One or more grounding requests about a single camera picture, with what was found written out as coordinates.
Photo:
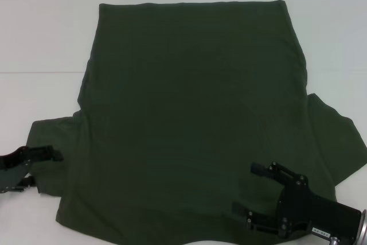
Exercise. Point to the dark green t-shirt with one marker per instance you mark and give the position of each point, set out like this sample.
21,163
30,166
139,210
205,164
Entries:
186,98

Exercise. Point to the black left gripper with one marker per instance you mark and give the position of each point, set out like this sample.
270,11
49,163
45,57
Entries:
13,170

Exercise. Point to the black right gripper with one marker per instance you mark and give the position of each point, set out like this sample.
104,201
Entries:
315,213

